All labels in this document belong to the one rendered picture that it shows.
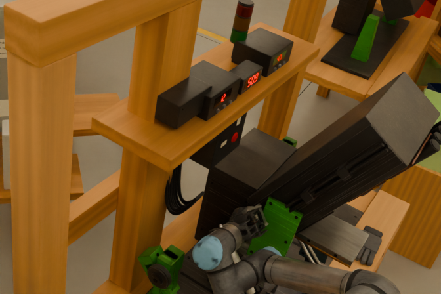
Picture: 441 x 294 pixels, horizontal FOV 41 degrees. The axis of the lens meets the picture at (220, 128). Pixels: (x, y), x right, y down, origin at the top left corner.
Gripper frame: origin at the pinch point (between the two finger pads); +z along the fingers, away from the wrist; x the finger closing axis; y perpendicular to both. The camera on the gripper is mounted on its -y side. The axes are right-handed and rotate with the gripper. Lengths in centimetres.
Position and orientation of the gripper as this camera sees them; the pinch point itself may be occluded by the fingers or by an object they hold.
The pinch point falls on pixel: (254, 216)
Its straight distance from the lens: 180.0
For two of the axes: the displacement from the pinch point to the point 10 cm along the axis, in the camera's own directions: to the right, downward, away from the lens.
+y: 8.2, -3.1, -4.9
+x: -3.6, -9.3, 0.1
